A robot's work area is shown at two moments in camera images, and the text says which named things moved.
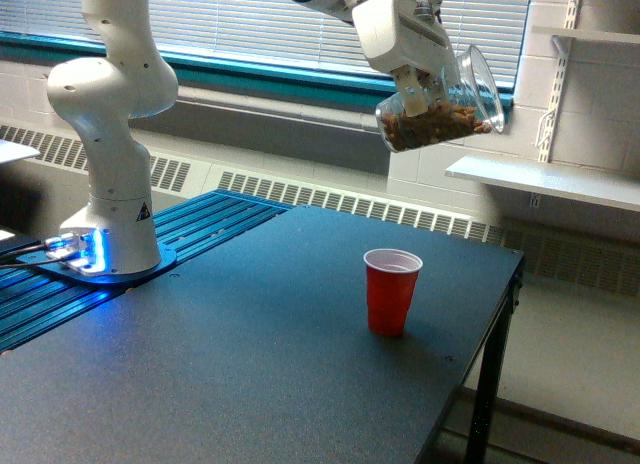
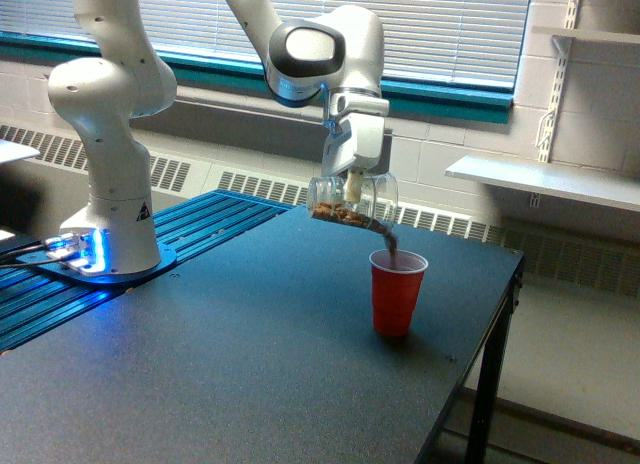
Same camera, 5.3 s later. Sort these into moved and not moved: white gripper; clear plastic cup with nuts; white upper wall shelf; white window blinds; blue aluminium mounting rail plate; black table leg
Moved: white gripper; clear plastic cup with nuts
Not moved: blue aluminium mounting rail plate; white upper wall shelf; black table leg; white window blinds
